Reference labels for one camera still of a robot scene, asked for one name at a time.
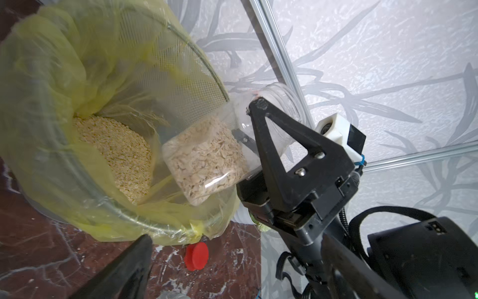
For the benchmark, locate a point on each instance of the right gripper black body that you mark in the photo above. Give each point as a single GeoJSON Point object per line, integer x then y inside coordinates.
{"type": "Point", "coordinates": [304, 224]}

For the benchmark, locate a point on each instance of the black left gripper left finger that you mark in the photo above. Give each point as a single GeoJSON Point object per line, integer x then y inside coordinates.
{"type": "Point", "coordinates": [124, 278]}

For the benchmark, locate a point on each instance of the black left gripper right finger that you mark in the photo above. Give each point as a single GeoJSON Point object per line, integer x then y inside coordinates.
{"type": "Point", "coordinates": [350, 278]}

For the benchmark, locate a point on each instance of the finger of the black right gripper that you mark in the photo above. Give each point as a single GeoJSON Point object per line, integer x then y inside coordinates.
{"type": "Point", "coordinates": [299, 165]}

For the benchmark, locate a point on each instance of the red lid oatmeal jar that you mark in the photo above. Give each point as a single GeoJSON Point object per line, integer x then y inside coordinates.
{"type": "Point", "coordinates": [219, 150]}

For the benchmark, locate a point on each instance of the red jar lid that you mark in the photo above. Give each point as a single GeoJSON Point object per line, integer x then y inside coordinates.
{"type": "Point", "coordinates": [196, 256]}

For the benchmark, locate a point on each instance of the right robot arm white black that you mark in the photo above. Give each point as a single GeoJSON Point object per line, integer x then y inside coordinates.
{"type": "Point", "coordinates": [419, 254]}

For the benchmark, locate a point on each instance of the mesh trash bin yellow bag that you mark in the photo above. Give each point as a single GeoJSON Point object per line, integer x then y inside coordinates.
{"type": "Point", "coordinates": [90, 92]}

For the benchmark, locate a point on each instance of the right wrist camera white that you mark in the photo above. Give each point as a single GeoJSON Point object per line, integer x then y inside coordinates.
{"type": "Point", "coordinates": [341, 131]}

